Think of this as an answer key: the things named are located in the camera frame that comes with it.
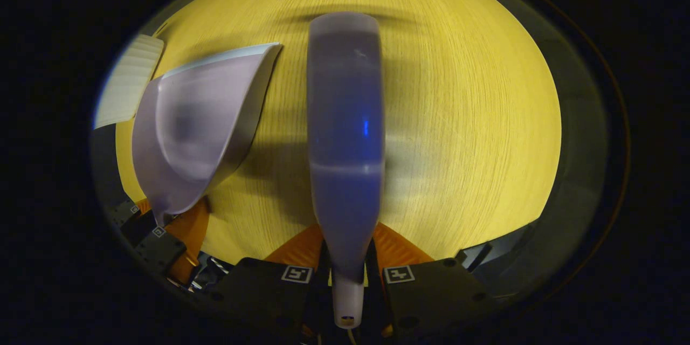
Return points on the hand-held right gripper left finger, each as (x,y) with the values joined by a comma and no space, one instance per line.
(259,291)

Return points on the small pale purple broom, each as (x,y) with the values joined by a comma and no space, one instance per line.
(345,118)

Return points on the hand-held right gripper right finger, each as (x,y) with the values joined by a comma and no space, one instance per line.
(431,296)

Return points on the white garbage bin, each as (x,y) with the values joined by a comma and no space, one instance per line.
(129,83)

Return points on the pale purple dustpan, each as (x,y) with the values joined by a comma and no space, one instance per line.
(199,124)

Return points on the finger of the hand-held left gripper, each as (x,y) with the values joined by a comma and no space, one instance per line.
(188,232)
(126,211)

